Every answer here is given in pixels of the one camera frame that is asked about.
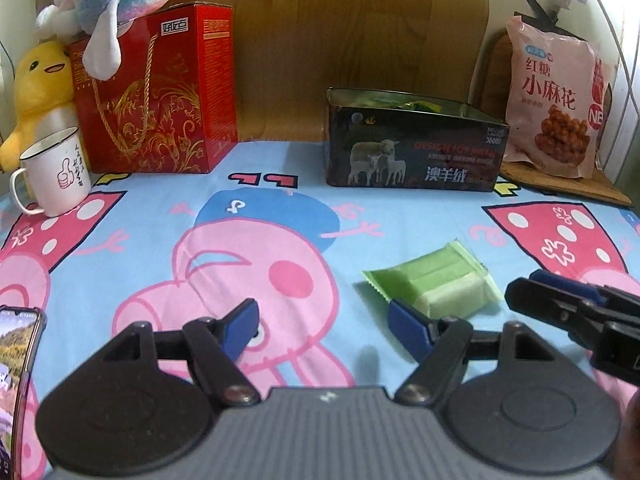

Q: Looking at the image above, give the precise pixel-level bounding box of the yellow duck plush toy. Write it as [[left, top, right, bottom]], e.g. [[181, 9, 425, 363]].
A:
[[0, 42, 81, 171]]

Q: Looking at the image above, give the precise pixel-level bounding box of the light green pastry packet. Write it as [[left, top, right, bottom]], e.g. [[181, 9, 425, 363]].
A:
[[362, 241, 503, 321]]

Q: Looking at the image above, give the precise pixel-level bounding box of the wooden headboard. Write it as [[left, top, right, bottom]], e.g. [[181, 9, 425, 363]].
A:
[[165, 0, 526, 146]]

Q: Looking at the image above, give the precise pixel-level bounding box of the pink snack bag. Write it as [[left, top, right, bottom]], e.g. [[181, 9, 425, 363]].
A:
[[501, 15, 617, 179]]

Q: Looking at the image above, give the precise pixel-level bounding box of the printed cartoon blanket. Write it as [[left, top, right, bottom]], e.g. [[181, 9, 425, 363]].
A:
[[0, 140, 640, 480]]

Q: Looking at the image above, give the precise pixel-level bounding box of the red gift box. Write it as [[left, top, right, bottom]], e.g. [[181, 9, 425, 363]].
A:
[[70, 2, 239, 175]]

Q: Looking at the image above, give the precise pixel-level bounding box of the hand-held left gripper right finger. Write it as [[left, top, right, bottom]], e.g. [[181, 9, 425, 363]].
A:
[[386, 297, 553, 407]]

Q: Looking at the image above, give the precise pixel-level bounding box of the smartphone in clear case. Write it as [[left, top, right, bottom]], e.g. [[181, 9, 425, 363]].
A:
[[0, 305, 47, 480]]

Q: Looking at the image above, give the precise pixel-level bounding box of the black sheep print box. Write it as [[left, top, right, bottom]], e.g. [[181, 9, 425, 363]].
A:
[[326, 87, 510, 193]]

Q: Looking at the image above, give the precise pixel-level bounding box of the white enamel mug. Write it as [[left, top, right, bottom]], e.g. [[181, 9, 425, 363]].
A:
[[10, 127, 92, 218]]

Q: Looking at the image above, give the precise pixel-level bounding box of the black strap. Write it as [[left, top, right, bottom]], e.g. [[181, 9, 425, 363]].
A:
[[520, 0, 563, 28]]

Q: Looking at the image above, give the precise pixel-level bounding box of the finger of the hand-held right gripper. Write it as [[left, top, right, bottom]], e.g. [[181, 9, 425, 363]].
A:
[[529, 268, 640, 313], [504, 276, 611, 348]]

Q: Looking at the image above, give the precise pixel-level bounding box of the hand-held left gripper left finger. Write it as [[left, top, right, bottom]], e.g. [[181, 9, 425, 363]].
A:
[[92, 297, 262, 407]]

